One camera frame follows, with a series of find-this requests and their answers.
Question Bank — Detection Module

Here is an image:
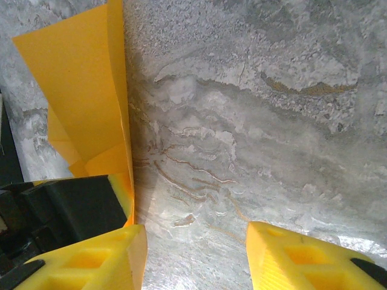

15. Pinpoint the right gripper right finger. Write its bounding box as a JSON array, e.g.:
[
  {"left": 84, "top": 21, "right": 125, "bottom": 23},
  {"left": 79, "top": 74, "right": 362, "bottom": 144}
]
[{"left": 246, "top": 221, "right": 387, "bottom": 290}]

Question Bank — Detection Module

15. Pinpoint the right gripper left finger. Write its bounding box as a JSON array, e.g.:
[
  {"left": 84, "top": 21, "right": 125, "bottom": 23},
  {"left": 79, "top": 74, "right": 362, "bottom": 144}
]
[{"left": 0, "top": 224, "right": 148, "bottom": 290}]

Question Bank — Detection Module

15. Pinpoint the orange paper sheet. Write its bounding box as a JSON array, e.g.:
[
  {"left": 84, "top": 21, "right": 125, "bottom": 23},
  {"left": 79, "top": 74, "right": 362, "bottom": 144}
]
[{"left": 11, "top": 0, "right": 136, "bottom": 226}]

